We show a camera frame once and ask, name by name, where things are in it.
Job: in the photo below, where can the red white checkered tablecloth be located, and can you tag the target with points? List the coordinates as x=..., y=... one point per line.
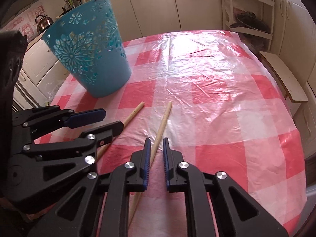
x=227, y=114

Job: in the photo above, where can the cream kitchen base cabinets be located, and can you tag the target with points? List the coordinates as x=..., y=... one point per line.
x=293, y=41

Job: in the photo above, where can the black pan on shelf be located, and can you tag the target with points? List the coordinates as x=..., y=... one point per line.
x=249, y=20

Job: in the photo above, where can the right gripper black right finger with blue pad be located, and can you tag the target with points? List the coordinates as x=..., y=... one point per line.
x=216, y=205

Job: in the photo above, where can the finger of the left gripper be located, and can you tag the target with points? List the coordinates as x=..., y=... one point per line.
x=75, y=120
x=103, y=134

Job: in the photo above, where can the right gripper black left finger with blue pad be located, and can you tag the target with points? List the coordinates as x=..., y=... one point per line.
x=98, y=205

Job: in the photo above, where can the white wooden stool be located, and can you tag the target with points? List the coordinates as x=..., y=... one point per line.
x=294, y=93

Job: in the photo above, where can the steel kettle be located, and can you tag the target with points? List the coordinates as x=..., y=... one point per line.
x=43, y=22

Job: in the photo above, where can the blue perforated plastic basket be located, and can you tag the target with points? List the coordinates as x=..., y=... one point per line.
x=87, y=42

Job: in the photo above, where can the white storage shelf rack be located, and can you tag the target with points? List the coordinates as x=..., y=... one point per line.
x=262, y=10

